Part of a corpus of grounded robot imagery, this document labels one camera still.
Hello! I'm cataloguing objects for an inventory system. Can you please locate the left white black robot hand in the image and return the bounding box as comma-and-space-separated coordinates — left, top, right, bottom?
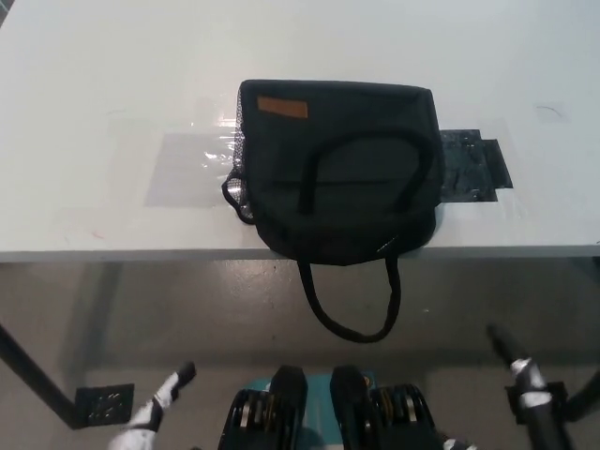
108, 361, 198, 450

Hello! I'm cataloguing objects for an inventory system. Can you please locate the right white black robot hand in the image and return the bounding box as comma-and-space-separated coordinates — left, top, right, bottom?
486, 323, 553, 411

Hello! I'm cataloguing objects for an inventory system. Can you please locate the black soft travel bag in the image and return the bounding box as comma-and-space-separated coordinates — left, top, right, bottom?
220, 78, 446, 342

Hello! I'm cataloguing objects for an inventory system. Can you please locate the black tape patch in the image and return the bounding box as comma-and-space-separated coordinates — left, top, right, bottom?
438, 126, 515, 205

